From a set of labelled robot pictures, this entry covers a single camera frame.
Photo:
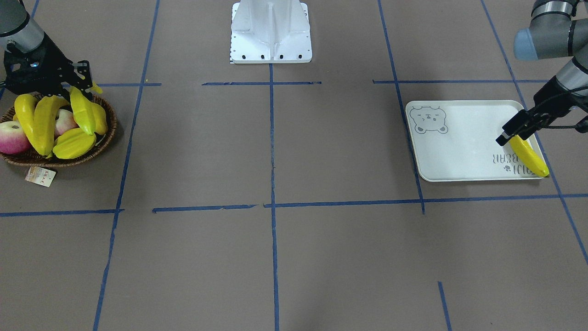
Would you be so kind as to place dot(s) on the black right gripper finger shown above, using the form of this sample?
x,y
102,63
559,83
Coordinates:
x,y
83,81
20,89

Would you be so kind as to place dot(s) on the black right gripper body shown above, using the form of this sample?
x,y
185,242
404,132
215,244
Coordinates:
x,y
47,58

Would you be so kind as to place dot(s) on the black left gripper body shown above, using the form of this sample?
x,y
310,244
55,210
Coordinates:
x,y
554,98

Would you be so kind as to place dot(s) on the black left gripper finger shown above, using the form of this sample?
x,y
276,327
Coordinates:
x,y
510,129
528,128

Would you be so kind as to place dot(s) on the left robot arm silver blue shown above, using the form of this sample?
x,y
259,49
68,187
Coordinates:
x,y
553,33

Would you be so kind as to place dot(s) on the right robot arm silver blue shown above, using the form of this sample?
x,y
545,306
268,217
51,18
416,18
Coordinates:
x,y
18,25

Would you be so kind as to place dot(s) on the white bear tray plate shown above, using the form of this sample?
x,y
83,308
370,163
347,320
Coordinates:
x,y
455,141

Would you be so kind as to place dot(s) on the brown wicker basket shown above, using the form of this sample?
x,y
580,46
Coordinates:
x,y
31,158

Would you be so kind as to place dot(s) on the white basket price tag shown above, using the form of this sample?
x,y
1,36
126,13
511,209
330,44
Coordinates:
x,y
40,176

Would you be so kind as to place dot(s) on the pink apple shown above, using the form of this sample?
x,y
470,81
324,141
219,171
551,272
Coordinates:
x,y
12,138

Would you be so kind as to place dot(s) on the white camera stand pole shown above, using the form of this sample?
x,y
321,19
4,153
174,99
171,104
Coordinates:
x,y
270,31

